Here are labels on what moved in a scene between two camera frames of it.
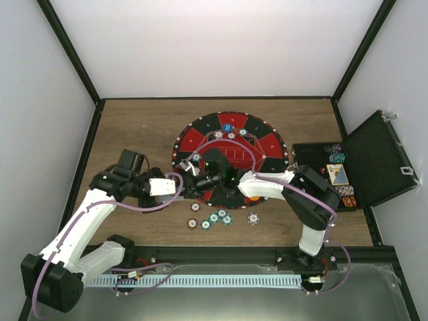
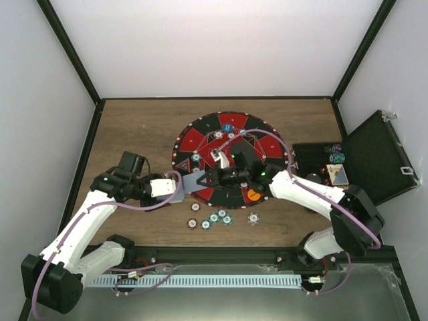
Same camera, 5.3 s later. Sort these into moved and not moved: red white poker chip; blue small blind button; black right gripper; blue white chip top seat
Moved: black right gripper
Not moved: blue white chip top seat; red white poker chip; blue small blind button
